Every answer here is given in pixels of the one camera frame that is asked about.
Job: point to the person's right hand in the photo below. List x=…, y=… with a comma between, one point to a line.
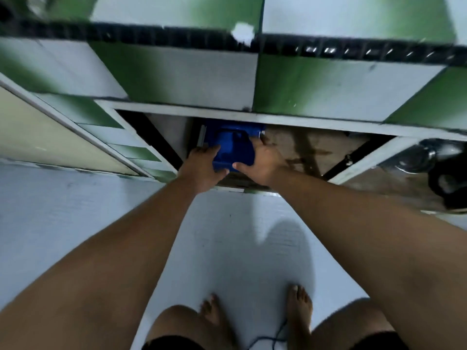
x=266, y=165

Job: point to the person's left hand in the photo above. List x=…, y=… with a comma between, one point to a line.
x=199, y=171

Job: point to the person's right forearm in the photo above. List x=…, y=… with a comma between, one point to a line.
x=383, y=258

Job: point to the person's left forearm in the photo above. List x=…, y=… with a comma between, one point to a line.
x=91, y=273

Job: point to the person's left foot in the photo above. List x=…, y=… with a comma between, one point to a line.
x=213, y=309

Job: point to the person's foot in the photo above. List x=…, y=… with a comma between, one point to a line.
x=213, y=309
x=299, y=309

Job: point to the person's right foot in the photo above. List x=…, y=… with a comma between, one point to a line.
x=299, y=309

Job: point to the person's left leg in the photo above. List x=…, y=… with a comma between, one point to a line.
x=178, y=320

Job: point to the person's leg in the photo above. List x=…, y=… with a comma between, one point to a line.
x=178, y=320
x=350, y=320

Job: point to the person's right leg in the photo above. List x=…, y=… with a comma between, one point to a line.
x=350, y=320

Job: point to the checkered tiled counter base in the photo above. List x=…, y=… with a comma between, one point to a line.
x=182, y=76

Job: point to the metal pot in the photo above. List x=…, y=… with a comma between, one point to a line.
x=416, y=158

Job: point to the beige cupboard door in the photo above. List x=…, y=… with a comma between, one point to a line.
x=43, y=138

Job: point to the black kettle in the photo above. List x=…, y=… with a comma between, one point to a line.
x=448, y=185

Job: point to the black shorts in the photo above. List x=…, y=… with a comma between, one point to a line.
x=379, y=342

